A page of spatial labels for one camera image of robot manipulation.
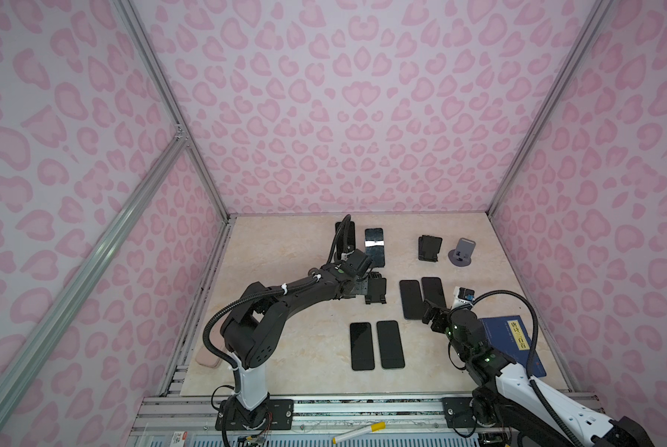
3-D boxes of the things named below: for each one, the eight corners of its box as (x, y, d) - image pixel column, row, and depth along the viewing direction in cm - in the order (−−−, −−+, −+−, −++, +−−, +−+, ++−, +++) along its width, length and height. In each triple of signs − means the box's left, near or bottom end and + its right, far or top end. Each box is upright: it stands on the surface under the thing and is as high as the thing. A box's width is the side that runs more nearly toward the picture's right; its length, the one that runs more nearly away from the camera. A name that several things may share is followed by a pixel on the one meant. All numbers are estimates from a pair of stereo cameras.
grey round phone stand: (451, 266, 105) (458, 252, 98) (447, 253, 110) (454, 237, 103) (469, 266, 105) (478, 252, 98) (465, 252, 110) (473, 237, 103)
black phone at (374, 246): (366, 269, 105) (367, 251, 96) (364, 246, 112) (366, 227, 103) (382, 269, 105) (386, 251, 96) (380, 246, 112) (383, 227, 103)
